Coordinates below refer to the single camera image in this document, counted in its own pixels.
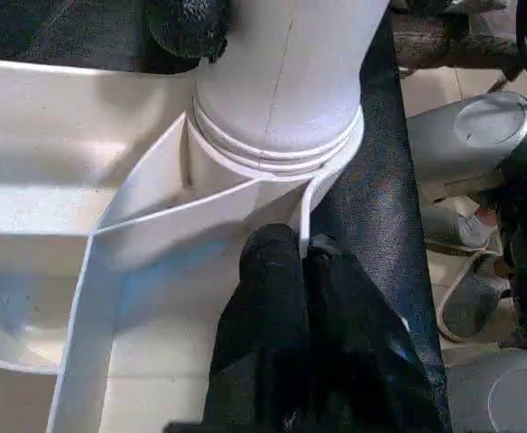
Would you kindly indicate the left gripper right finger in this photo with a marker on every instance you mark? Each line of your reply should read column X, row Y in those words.
column 363, row 352

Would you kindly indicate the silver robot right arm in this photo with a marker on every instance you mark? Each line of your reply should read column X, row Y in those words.
column 480, row 135

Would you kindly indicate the white plastic table leg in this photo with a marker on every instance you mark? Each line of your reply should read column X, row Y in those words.
column 291, row 72

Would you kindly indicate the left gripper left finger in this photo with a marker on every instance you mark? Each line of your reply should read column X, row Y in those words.
column 263, row 343

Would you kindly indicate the white compartment tray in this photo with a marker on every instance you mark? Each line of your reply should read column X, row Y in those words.
column 83, row 207

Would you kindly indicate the grey slipper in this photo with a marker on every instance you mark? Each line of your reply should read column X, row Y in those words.
column 453, row 225
column 471, row 302

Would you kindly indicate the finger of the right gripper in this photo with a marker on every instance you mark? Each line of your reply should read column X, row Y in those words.
column 187, row 23

